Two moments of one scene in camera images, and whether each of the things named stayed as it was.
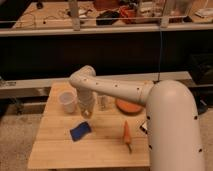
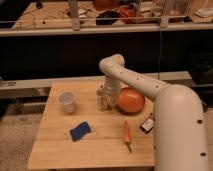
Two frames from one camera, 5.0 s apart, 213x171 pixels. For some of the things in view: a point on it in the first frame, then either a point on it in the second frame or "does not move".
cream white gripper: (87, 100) → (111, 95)
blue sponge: (77, 132) does not move
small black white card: (144, 127) does not move
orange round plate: (128, 107) does not move
